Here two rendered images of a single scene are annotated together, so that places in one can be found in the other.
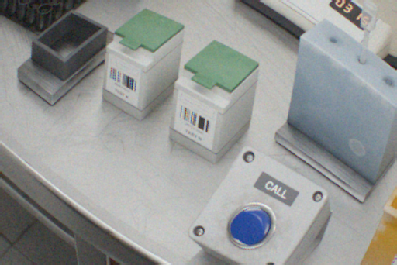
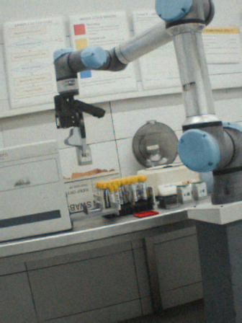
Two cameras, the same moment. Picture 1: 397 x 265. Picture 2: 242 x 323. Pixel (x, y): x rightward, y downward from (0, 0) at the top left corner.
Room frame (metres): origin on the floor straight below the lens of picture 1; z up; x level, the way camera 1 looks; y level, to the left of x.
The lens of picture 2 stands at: (-0.55, 1.58, 1.16)
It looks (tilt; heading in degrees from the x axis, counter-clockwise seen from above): 3 degrees down; 312
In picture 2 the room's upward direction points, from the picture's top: 9 degrees counter-clockwise
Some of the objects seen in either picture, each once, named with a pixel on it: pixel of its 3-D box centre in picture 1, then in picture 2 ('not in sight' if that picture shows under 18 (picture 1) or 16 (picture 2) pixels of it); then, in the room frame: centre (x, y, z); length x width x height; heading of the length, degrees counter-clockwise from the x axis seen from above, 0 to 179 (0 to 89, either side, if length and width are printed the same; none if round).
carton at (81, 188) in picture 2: not in sight; (83, 191); (0.99, 0.12, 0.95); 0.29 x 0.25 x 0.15; 151
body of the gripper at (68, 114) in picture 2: not in sight; (68, 110); (0.70, 0.41, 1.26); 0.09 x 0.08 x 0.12; 59
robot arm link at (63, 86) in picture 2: not in sight; (68, 86); (0.70, 0.40, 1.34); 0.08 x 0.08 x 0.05
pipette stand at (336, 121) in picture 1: (353, 106); (212, 181); (0.52, -0.12, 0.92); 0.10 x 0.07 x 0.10; 56
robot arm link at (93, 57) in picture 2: not in sight; (90, 58); (0.60, 0.38, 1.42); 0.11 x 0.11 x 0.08; 4
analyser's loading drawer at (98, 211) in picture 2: not in sight; (86, 211); (0.70, 0.40, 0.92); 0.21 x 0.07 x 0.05; 61
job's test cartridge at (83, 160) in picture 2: not in sight; (83, 155); (0.69, 0.38, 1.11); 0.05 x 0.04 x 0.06; 149
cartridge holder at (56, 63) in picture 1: (67, 49); (168, 202); (0.57, 0.12, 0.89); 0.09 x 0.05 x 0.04; 149
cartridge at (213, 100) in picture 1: (215, 99); (199, 190); (0.52, -0.01, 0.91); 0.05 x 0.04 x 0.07; 151
